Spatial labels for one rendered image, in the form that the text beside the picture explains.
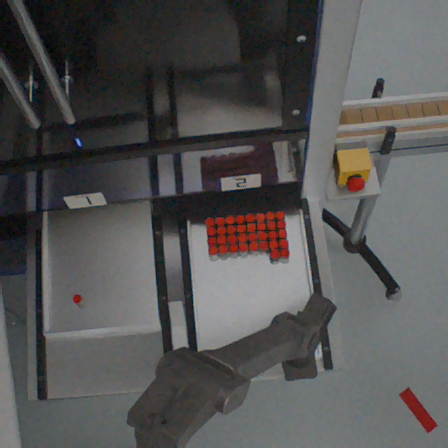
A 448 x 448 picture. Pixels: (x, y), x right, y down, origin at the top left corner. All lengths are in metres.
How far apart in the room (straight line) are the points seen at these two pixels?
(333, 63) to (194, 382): 0.57
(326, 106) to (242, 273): 0.48
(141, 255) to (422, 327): 1.22
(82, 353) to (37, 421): 0.96
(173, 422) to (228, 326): 0.70
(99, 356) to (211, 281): 0.30
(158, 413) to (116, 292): 0.75
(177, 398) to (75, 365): 0.71
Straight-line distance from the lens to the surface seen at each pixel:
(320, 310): 1.31
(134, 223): 1.65
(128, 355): 1.56
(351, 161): 1.53
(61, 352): 1.59
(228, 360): 0.96
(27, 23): 0.95
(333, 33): 1.11
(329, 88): 1.24
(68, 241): 1.67
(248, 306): 1.56
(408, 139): 1.70
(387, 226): 2.61
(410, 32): 3.09
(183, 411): 0.87
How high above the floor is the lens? 2.38
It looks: 68 degrees down
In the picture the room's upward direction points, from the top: 8 degrees counter-clockwise
